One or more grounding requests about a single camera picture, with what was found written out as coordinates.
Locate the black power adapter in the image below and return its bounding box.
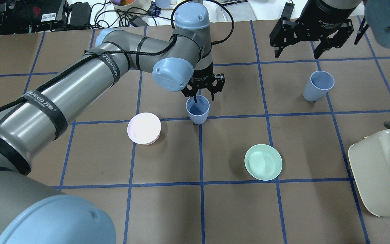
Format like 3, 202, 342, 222
68, 2, 91, 28

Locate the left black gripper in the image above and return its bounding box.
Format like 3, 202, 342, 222
181, 64, 225, 104

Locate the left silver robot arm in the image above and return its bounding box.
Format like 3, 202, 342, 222
0, 0, 223, 244

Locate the pink bowl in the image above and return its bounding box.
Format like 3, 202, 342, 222
127, 113, 161, 145

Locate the blue cup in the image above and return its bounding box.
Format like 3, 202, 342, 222
185, 95, 210, 125
303, 70, 335, 102

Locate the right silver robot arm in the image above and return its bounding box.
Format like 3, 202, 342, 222
269, 0, 390, 59

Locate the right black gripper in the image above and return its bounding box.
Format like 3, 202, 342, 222
269, 0, 354, 60

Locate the white toaster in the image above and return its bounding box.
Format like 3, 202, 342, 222
348, 129, 390, 217

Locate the bowl of foam blocks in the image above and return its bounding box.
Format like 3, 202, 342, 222
110, 0, 152, 14

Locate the black electronics box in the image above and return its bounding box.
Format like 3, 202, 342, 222
0, 0, 69, 35

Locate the green bowl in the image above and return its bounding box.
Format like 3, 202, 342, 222
244, 144, 283, 181

